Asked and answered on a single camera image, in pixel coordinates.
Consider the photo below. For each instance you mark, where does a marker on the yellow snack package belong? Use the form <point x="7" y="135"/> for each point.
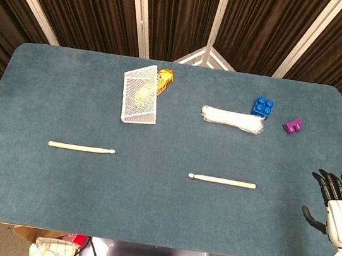
<point x="165" y="78"/>

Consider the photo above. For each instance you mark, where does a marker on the red package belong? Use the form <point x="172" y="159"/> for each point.
<point x="79" y="239"/>

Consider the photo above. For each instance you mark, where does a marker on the brown cardboard box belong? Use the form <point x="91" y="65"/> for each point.
<point x="27" y="233"/>

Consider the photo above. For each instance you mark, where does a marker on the dark brown pleated curtain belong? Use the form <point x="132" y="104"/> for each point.
<point x="180" y="14"/>

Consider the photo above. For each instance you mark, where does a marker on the white checked cloth bag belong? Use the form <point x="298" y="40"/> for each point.
<point x="51" y="251"/>

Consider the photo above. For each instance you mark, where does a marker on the blue building block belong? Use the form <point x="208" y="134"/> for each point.
<point x="262" y="106"/>

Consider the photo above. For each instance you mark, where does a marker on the teal blue table mat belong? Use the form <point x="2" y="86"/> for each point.
<point x="160" y="203"/>

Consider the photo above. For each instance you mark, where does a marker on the pale wooden drumstick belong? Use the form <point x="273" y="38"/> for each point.
<point x="82" y="147"/>

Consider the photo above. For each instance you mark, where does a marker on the purple building block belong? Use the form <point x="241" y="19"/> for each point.
<point x="292" y="126"/>

